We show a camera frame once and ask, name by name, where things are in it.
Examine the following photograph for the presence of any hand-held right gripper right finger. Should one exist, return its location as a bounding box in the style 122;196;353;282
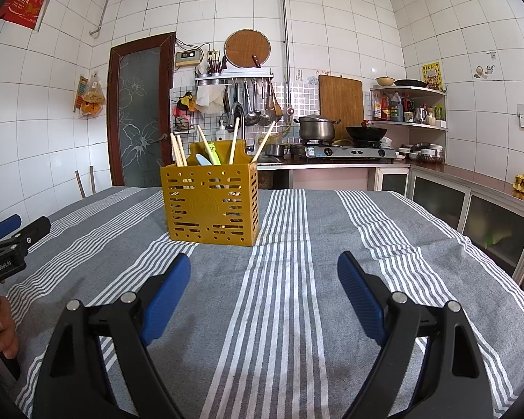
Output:
337;251;494;419

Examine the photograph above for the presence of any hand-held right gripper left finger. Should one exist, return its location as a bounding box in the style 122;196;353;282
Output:
31;252;192;419

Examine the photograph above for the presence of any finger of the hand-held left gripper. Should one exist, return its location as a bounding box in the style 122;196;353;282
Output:
6;216;52;254
0;214;22;241

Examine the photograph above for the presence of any yellow plastic utensil holder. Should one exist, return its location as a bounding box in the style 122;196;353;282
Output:
160;139;260;245

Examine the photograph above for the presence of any set of wooden chopsticks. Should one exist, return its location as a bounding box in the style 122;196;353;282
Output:
169;117;277;228

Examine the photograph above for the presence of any cup of dark utensils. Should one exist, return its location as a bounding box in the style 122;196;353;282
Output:
206;52;228;75

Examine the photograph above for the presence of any person's left hand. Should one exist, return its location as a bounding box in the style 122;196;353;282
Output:
0;297;20;359

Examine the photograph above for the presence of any grey striped tablecloth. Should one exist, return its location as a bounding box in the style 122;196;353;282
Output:
2;185;524;419

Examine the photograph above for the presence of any steel gas stove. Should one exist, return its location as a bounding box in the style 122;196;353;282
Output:
290;142;397;160

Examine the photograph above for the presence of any plastic bag with orange contents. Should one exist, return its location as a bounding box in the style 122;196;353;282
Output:
81;74;105;116

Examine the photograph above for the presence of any kitchen counter cabinet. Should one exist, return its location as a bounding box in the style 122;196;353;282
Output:
257;161;524;289

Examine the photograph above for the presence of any cluster of small bowls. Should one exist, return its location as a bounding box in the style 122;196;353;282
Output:
396;142;445;164

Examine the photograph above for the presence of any brown frosted glass door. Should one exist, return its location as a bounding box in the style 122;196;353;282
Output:
107;31;176;188

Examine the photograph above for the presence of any black wok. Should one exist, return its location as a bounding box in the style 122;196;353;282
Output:
345;124;388;144

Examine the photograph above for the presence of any steel kitchen sink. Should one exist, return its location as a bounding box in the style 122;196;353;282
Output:
257;153;289;167

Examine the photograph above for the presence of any steel cooking pot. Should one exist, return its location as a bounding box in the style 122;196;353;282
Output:
293;113;342;142

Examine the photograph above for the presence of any row of condiment bottles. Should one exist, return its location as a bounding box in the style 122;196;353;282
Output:
372;91;446;125

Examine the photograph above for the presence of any rectangular wooden cutting board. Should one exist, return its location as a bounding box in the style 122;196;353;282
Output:
318;74;364;138

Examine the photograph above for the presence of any steel sink faucet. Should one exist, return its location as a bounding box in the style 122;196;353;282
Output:
229;104;247;140

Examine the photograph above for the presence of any white hanging cloth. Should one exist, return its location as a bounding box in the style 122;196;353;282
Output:
196;85;225;114

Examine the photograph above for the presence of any white corner shelf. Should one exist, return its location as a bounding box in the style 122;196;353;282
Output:
370;85;450;132

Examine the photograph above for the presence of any row of hanging metal ladles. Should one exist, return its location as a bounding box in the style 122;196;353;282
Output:
223;78;284;127

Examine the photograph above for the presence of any red cardboard box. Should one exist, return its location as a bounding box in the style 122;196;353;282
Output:
0;0;49;29

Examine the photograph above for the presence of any round bamboo board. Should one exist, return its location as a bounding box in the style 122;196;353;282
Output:
224;28;271;68

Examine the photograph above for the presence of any orange green wall card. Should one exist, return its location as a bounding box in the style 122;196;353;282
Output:
73;75;89;113

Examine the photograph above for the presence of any grey bent wall pipe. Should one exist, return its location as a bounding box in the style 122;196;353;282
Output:
89;0;140;38

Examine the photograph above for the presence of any yellow wall poster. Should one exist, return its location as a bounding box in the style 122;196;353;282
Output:
421;61;443;91

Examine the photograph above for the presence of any beige wall control box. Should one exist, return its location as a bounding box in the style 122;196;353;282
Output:
175;50;204;67

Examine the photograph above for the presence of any white wall rack shelf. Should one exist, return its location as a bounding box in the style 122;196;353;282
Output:
194;70;274;83

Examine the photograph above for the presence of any teapot wall sticker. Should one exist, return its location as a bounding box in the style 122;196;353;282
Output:
474;51;497;80

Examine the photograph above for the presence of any grey vertical wall pipe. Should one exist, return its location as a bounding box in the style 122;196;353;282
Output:
257;0;294;116

